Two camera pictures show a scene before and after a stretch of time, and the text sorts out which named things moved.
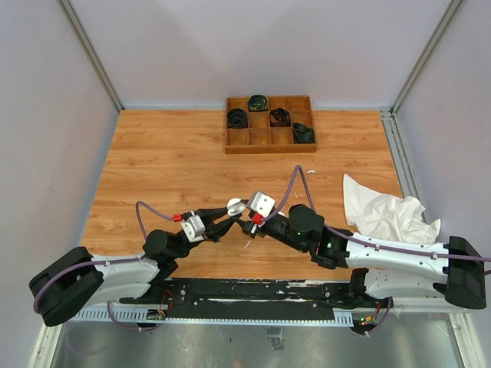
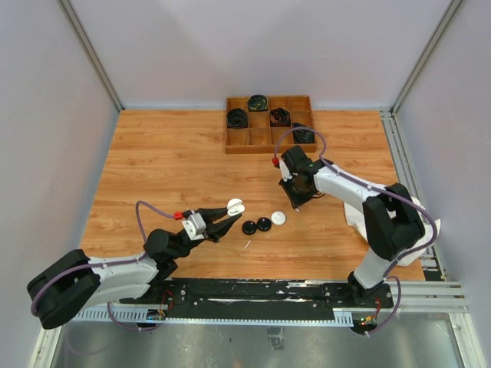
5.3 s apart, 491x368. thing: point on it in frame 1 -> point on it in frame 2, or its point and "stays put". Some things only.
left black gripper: (215, 231) stays put
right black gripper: (252, 229) -> (296, 201)
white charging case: (235, 206) stays put
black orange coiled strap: (280, 117) stays put
